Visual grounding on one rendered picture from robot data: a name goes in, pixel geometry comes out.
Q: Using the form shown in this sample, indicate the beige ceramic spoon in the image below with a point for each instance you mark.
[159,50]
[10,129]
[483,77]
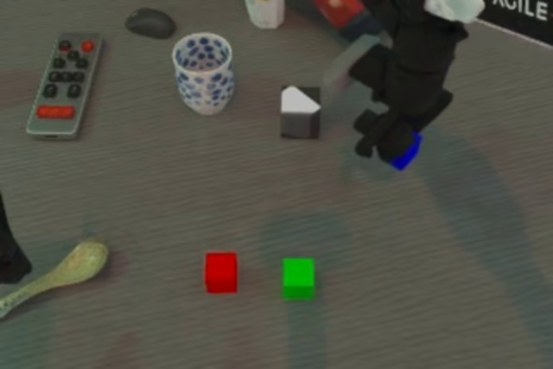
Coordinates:
[65,267]

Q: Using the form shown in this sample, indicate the red cube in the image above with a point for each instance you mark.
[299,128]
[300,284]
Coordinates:
[221,271]

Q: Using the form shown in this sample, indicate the white cup with blue dots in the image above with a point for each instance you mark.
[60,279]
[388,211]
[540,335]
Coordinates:
[203,75]

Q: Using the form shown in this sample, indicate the black computer mouse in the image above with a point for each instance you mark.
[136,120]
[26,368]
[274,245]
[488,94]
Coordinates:
[150,22]

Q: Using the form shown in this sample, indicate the blue cube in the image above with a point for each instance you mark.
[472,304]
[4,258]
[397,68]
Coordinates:
[407,158]

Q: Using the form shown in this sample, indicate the translucent grey plastic box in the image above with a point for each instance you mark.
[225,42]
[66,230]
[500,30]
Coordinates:
[341,68]

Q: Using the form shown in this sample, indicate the black and white cube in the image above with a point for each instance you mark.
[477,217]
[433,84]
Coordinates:
[300,112]

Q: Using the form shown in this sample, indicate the grey remote control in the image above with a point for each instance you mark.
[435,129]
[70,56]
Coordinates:
[65,84]

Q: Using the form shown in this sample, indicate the green cube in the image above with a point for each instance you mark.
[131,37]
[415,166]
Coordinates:
[298,278]

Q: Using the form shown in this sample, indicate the black base panel with lettering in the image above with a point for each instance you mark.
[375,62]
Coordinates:
[514,1]

